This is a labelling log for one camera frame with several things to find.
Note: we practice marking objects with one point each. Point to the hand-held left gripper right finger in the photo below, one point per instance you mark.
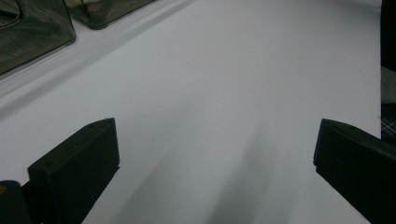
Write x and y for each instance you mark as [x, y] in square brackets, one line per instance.
[358, 168]

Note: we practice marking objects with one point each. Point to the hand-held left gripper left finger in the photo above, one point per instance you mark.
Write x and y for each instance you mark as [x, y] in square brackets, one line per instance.
[77, 174]

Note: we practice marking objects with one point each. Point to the smoky plastic bin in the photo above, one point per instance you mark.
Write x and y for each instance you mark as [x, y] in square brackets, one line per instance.
[34, 34]
[106, 12]

